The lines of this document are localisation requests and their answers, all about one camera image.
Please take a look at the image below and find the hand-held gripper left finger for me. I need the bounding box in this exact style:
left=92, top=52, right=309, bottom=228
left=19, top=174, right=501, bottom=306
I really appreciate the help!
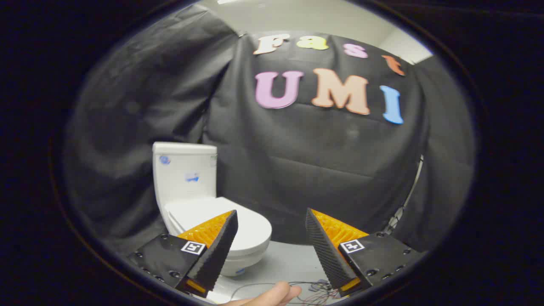
left=127, top=210, right=239, bottom=298

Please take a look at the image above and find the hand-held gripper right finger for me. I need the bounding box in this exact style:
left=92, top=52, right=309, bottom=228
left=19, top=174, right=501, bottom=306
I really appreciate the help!
left=306, top=208, right=425, bottom=297

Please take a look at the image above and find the white toilet lid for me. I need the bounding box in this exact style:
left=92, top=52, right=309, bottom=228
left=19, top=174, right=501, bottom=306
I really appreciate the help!
left=164, top=197, right=272, bottom=257

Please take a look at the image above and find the white toilet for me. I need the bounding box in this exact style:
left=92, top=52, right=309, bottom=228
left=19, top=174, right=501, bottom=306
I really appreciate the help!
left=152, top=142, right=272, bottom=278

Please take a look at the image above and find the black backdrop cloth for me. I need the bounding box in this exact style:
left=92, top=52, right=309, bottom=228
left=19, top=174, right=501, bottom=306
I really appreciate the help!
left=64, top=4, right=476, bottom=255

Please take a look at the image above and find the metal backdrop stand pole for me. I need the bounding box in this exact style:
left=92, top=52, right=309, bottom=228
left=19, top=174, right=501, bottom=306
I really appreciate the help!
left=384, top=155, right=425, bottom=235

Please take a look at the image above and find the tangle of floor cables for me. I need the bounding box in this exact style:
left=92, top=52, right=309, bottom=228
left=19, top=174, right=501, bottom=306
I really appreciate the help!
left=229, top=278, right=343, bottom=306

